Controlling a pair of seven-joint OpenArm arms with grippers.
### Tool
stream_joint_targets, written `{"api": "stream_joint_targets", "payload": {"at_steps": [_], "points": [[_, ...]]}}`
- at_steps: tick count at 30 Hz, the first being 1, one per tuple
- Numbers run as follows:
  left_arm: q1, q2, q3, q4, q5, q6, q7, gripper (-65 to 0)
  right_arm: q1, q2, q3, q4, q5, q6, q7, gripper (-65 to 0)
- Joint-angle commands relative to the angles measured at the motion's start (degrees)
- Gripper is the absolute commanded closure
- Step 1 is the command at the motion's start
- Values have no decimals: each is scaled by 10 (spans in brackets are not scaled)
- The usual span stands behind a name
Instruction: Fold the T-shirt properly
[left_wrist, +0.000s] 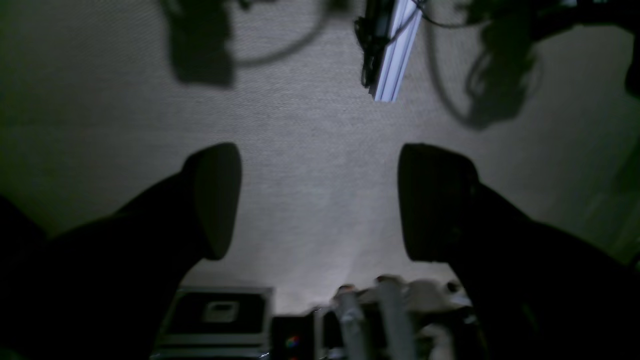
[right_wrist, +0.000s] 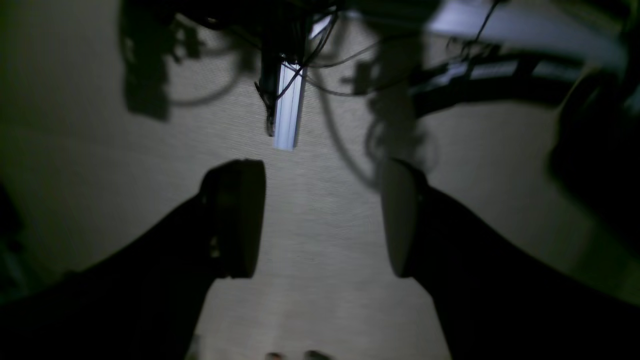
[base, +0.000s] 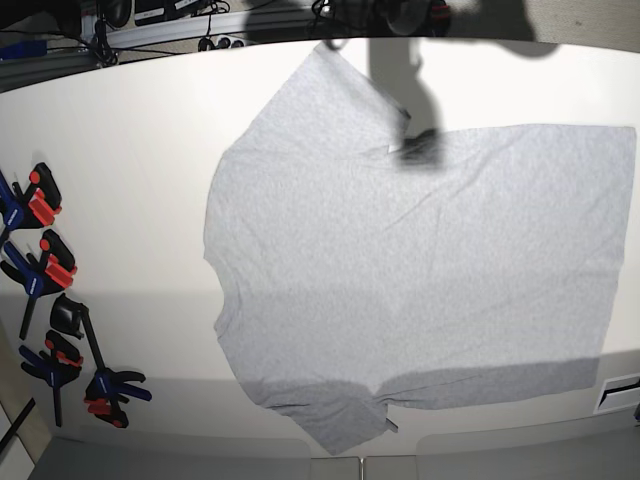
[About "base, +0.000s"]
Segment blue orange bar clamp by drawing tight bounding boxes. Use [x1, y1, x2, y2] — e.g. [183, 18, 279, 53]
[1, 229, 77, 340]
[18, 330, 84, 428]
[1, 162, 62, 233]

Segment black strip at table edge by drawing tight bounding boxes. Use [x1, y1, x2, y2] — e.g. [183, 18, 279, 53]
[0, 398, 36, 453]

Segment large black bar clamp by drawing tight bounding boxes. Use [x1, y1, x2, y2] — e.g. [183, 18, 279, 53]
[50, 294, 152, 429]

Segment upper blue orange bar clamp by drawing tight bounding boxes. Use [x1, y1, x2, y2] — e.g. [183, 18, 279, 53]
[1, 162, 62, 233]

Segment grey T-shirt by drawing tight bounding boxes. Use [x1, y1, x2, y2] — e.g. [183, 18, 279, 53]
[204, 45, 636, 455]

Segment black cable bundle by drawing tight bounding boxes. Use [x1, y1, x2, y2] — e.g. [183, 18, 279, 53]
[74, 0, 126, 66]

